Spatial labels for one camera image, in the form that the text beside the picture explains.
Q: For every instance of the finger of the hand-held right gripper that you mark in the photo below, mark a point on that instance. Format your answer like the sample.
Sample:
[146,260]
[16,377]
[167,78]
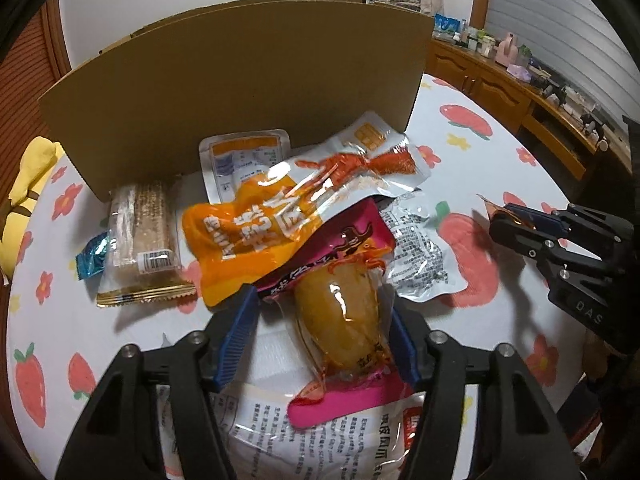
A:
[542,217]
[520,240]

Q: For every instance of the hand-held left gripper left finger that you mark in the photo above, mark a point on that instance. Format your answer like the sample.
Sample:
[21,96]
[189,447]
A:
[240,332]

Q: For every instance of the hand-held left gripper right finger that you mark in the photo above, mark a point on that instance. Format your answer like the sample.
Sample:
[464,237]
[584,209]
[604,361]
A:
[407,355]

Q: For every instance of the small orange snack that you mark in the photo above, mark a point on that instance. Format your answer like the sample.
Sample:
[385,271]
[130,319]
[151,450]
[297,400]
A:
[500,212]

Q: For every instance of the pink drumstick packet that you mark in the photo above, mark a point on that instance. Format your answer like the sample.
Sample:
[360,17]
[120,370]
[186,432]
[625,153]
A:
[330,310]

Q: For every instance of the silver packet with black text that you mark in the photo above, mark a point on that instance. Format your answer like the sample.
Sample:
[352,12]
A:
[420,250]

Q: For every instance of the orange snack packet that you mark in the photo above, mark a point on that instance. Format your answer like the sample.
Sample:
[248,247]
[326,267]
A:
[260,220]

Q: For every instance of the white chicken feet packet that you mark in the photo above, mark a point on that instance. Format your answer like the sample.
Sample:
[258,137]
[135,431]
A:
[300,450]

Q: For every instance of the clear biscuit pack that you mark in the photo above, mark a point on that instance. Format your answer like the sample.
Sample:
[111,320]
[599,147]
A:
[145,225]

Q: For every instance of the silver packet with orange label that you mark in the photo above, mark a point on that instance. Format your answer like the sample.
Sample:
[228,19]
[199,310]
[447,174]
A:
[235,160]

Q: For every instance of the brown cardboard box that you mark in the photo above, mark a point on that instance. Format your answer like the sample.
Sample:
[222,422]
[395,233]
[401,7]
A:
[225,85]

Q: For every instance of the strawberry print bed sheet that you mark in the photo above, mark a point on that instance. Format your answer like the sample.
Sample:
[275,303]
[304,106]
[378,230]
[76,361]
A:
[475,160]

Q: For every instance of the wooden cabinet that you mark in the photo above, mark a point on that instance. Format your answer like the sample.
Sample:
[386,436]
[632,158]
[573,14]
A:
[500,85]

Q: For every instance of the small blue candy wrapper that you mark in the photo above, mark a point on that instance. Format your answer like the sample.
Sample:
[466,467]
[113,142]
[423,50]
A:
[92,260]

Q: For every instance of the pink container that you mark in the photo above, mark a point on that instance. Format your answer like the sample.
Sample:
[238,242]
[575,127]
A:
[507,50]

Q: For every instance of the grey window blind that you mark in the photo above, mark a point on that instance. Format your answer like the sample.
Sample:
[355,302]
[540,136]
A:
[545,10]

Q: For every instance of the blue packet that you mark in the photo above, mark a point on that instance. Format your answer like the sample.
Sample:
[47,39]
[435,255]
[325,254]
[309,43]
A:
[446,24]

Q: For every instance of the yellow plush toy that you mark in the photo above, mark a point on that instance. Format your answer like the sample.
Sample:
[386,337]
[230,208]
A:
[25,195]

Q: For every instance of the wooden louvered door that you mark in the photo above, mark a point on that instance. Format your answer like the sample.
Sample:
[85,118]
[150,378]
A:
[30,85]

